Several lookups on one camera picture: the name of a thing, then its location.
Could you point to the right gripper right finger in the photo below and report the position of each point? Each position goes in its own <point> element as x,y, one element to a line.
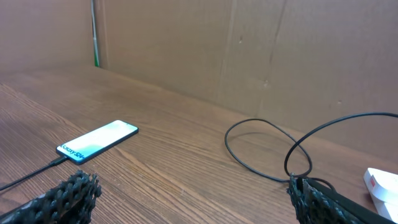
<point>316,203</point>

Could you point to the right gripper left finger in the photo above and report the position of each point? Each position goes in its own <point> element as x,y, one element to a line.
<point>71,202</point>

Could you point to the blue-screen Samsung smartphone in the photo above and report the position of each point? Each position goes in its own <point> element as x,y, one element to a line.
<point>93,143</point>

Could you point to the white power strip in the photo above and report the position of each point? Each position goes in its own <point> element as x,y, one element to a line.
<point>382,186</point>

